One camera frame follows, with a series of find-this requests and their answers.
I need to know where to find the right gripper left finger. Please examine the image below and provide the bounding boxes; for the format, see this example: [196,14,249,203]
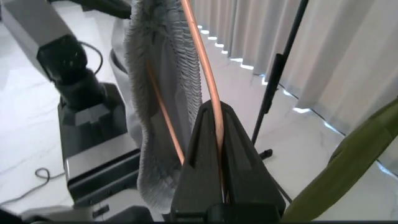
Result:
[170,99,224,219]

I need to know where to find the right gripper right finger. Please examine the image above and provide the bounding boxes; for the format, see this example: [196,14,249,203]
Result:
[220,100,287,219]

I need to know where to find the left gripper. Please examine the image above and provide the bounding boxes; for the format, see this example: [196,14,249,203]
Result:
[57,82,141,207]

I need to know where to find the green long-sleeved shirt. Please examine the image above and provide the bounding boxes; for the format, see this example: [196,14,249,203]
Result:
[281,98,398,222]

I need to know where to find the pale grey shorts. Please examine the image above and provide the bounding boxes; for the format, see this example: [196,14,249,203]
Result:
[109,0,204,214]

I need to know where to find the black clothes rack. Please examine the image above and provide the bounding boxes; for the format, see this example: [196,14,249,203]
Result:
[251,0,310,205]

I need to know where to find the white curtain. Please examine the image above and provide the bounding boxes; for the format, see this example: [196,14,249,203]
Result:
[189,0,398,175]

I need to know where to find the black cable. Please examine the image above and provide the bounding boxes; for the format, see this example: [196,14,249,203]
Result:
[77,40,104,76]
[0,167,67,207]

